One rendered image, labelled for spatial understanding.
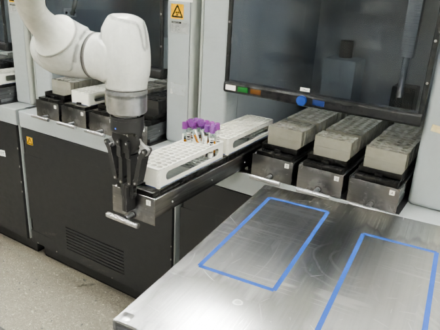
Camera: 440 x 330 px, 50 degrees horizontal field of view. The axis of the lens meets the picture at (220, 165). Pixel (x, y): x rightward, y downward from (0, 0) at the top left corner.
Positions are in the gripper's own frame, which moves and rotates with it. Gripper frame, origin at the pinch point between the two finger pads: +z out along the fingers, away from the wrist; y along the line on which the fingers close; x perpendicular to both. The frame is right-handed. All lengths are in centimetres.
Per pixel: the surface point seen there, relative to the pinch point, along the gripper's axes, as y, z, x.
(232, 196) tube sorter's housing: -2.2, 15.6, -45.8
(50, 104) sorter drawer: 84, 0, -46
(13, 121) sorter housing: 109, 12, -46
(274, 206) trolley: -31.8, -1.9, -13.3
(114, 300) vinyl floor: 52, 80, -46
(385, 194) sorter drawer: -49, 2, -46
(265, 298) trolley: -46.0, -2.0, 18.2
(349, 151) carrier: -36, -5, -53
